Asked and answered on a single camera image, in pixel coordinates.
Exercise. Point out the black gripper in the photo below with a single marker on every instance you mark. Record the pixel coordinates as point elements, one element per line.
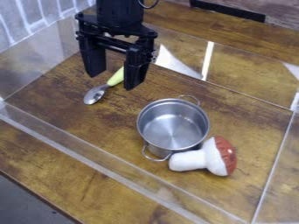
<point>115,28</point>

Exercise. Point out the clear acrylic enclosure wall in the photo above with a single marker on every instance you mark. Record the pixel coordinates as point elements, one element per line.
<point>76,153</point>

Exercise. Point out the black bar in background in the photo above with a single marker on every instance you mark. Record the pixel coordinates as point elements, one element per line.
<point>228,10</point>

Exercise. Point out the plush red white mushroom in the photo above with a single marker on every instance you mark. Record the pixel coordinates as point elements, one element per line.
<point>216,156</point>

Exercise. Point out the small steel pot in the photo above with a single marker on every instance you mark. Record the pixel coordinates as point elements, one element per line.
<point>172,125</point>

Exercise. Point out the green handled metal spoon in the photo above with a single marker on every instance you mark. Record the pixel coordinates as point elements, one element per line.
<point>95,94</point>

